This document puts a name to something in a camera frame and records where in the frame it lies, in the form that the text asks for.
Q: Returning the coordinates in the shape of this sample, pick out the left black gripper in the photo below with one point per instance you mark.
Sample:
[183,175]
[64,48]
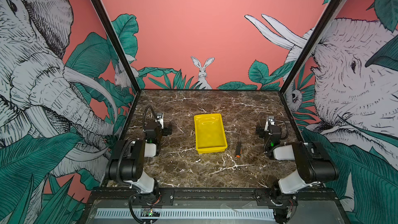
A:
[166,130]

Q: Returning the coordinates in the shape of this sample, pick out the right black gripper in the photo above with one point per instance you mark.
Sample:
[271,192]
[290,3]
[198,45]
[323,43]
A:
[260,131]

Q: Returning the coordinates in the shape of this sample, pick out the orange black handled screwdriver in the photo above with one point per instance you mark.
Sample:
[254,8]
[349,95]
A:
[238,147]

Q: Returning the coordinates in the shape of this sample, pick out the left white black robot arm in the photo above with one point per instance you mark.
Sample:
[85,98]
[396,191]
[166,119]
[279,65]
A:
[126,165]

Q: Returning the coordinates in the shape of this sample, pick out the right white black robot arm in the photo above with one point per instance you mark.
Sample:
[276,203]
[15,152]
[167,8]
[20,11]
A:
[314,166]

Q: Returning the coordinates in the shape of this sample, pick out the yellow plastic bin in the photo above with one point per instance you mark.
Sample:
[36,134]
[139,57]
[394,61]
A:
[210,136]

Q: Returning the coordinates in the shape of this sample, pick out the green circuit board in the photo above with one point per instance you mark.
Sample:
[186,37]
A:
[150,213]

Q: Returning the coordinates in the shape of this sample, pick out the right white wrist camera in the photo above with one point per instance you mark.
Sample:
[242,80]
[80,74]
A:
[270,120]

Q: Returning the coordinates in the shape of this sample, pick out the black front mounting rail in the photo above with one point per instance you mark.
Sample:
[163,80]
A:
[170,196]

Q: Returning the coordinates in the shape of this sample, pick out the white slotted cable duct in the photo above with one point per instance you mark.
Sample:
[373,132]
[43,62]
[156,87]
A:
[193,213]

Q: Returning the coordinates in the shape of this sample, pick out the left black corner post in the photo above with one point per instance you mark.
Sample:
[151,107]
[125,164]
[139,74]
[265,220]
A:
[110,31]

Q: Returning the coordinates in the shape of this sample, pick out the black corner post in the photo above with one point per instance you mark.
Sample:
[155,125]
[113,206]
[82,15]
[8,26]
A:
[110,31]
[325,21]

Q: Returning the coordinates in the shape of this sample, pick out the right black corner post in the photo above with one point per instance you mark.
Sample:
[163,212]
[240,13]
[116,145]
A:
[325,21]

